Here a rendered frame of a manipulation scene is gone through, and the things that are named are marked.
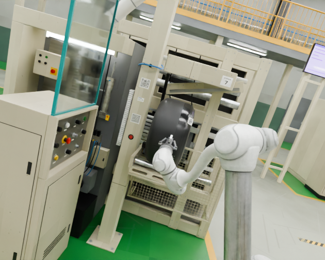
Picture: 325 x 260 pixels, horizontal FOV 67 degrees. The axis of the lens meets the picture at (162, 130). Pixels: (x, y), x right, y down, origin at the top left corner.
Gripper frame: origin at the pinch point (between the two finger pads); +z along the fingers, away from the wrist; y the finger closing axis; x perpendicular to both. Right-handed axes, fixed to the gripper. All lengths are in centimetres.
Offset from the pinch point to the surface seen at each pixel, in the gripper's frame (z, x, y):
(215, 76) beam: 56, -43, -19
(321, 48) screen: 377, -106, -210
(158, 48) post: 31, -53, 29
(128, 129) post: 21.2, 12.9, 36.1
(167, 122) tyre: 7.9, -7.8, 5.9
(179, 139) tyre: 4.0, 0.4, -6.0
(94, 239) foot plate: 4, 122, 41
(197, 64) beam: 56, -47, -1
